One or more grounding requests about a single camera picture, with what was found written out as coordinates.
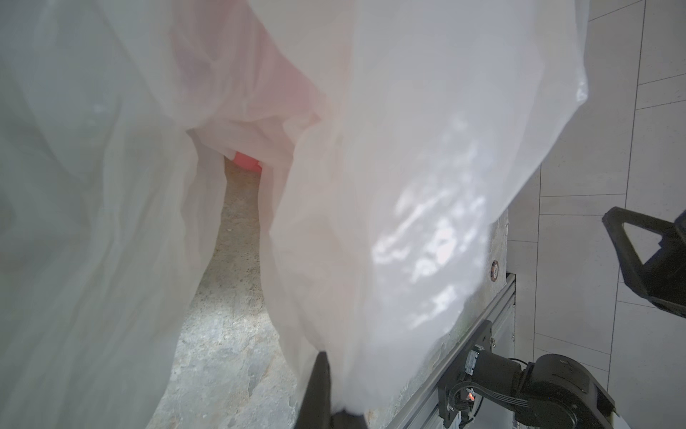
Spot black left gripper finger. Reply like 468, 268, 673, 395
293, 351, 368, 429

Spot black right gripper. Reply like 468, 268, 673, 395
602, 207, 685, 317

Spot pink translucent plastic bag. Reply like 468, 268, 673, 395
171, 1, 323, 170

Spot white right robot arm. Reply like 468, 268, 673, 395
445, 207, 685, 428

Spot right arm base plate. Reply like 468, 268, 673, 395
438, 320, 492, 428

